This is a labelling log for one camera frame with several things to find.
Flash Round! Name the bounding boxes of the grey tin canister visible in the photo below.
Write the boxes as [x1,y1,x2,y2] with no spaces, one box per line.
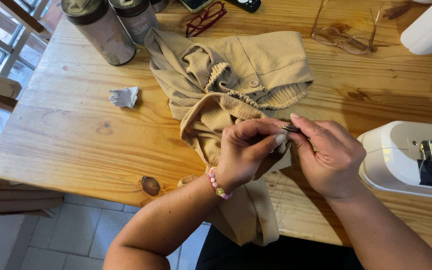
[108,0,160,46]

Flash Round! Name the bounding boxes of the person's right hand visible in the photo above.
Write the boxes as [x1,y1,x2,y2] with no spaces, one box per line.
[286,113,367,199]

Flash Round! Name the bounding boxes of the white window frame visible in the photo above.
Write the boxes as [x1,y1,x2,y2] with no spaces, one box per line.
[0,0,52,77]

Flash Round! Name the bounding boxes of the crumpled white paper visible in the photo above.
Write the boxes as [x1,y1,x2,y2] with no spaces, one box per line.
[108,86,139,109]

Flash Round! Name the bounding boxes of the beige textured garment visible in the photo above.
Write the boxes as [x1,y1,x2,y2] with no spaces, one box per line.
[144,27,314,247]

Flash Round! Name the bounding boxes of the white sewing machine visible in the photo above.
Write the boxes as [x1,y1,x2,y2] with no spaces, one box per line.
[357,109,432,202]

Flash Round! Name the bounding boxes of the person's left hand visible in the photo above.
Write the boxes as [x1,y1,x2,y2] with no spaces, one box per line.
[216,118,290,190]

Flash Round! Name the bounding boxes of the metal canister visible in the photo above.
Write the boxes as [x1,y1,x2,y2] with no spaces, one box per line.
[150,0,170,13]

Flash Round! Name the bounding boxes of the clear pink frame eyeglasses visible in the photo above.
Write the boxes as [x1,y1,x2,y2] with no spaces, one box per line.
[310,0,383,56]

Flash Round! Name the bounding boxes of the black remote control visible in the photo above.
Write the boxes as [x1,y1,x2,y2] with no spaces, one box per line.
[225,0,262,13]

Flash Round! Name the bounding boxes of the person's black clothing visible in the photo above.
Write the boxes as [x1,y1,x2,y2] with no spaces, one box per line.
[195,225,365,270]

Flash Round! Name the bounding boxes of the red frame eyeglasses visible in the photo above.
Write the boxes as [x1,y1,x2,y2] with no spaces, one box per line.
[185,1,227,38]

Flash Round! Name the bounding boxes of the pastel bead bracelet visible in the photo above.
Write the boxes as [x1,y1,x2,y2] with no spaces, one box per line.
[208,166,233,200]

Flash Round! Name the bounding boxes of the smartphone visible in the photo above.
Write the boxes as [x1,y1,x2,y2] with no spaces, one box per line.
[178,0,214,14]

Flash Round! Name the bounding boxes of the white paper towel roll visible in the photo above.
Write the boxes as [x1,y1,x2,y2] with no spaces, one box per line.
[400,0,432,56]

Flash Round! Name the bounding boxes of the floral tin canister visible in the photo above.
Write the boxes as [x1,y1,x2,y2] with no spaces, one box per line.
[61,0,137,67]

